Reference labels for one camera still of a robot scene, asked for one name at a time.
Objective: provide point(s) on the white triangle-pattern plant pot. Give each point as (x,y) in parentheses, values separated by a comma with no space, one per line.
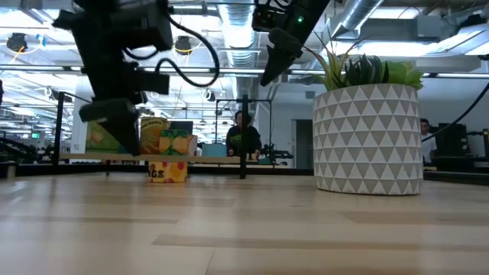
(366,141)

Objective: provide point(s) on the long linear ceiling lamp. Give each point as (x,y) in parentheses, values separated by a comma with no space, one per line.
(237,71)

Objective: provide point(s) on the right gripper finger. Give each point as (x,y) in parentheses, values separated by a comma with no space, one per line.
(280,49)

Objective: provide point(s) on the short yellow pineapple rings can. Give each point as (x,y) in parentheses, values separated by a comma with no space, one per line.
(168,172)

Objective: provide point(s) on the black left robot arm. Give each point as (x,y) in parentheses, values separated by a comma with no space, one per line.
(145,26)

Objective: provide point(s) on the dark background monitor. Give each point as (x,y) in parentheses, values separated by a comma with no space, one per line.
(181,127)

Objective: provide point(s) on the blue chair back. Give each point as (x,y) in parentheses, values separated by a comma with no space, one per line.
(213,149)

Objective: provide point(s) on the thin-leaved grassy air plant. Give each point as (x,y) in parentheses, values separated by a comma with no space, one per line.
(334,66)

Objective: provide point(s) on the silver slanted ventilation duct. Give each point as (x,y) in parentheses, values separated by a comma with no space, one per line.
(359,13)

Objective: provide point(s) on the dark green spiky succulent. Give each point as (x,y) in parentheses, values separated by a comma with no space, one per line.
(366,70)

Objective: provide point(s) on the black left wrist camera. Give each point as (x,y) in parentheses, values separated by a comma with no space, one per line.
(153,83)

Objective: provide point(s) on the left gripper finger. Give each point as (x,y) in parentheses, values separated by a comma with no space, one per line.
(118,114)

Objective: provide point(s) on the light green rosette succulent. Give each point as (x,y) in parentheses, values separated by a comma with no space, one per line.
(405,74)

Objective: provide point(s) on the person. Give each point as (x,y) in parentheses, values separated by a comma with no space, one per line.
(427,143)
(242,137)

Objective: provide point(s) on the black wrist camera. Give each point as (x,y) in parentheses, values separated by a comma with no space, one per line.
(153,83)
(267,19)

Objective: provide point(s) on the silver ribbed ventilation duct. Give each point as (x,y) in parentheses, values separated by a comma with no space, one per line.
(237,38)

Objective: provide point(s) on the small wall vent grille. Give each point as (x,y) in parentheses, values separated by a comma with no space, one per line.
(310,94)

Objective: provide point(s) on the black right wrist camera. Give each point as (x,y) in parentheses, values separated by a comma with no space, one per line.
(267,19)

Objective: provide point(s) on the black background robot arm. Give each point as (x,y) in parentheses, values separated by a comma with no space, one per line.
(277,153)

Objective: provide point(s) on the grey door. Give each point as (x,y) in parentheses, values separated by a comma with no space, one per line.
(303,143)

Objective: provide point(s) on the black desk equipment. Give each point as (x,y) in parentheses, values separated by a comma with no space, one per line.
(454,143)

